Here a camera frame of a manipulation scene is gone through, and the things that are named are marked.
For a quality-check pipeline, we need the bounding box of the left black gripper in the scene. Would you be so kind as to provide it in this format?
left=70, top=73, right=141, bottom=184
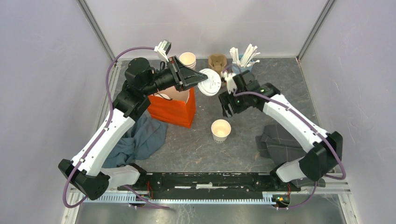
left=142, top=56, right=208, bottom=96

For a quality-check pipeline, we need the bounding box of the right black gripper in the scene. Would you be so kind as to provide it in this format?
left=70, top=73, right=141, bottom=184
left=218, top=87, right=249, bottom=118

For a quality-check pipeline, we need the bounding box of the single white cup lid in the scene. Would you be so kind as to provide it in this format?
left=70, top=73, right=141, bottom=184
left=198, top=69, right=221, bottom=97

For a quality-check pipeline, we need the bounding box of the orange paper bag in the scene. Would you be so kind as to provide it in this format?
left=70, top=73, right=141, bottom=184
left=148, top=87, right=196, bottom=128

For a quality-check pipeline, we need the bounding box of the lidded white coffee cup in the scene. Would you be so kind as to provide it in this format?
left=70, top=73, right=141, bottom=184
left=154, top=93, right=172, bottom=100

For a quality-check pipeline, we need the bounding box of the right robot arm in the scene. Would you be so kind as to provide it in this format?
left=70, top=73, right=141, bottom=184
left=219, top=81, right=347, bottom=190

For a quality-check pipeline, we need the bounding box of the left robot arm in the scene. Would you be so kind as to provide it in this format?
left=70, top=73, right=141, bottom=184
left=58, top=56, right=208, bottom=200

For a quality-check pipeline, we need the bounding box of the stack of paper cups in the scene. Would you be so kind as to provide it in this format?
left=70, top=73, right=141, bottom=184
left=179, top=52, right=196, bottom=70

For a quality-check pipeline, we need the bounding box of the brown cardboard cup carrier stack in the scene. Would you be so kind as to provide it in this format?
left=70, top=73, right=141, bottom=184
left=208, top=54, right=227, bottom=76

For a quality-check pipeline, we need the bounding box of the white wrapped straws bundle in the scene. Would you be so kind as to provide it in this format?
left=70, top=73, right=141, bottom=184
left=229, top=44, right=261, bottom=68

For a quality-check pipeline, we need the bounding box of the dark grey checked cloth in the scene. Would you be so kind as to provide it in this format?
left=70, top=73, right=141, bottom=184
left=255, top=124, right=315, bottom=190

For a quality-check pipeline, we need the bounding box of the blue-grey cloth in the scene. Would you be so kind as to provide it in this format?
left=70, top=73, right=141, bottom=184
left=102, top=115, right=168, bottom=168

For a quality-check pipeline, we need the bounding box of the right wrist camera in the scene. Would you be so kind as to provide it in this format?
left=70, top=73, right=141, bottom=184
left=220, top=70, right=260, bottom=94

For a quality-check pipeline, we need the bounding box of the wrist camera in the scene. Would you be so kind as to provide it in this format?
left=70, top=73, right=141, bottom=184
left=220, top=70, right=260, bottom=94
left=154, top=40, right=171, bottom=63

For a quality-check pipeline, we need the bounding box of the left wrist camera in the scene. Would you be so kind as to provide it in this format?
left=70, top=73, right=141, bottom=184
left=154, top=40, right=171, bottom=63

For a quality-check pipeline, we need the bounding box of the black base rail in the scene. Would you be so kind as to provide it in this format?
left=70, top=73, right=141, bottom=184
left=131, top=164, right=301, bottom=200

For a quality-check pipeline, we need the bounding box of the white cable duct strip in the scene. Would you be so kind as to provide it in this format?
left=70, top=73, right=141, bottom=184
left=85, top=192, right=276, bottom=205

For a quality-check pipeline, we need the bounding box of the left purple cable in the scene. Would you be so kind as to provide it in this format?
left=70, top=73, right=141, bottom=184
left=62, top=46, right=171, bottom=210

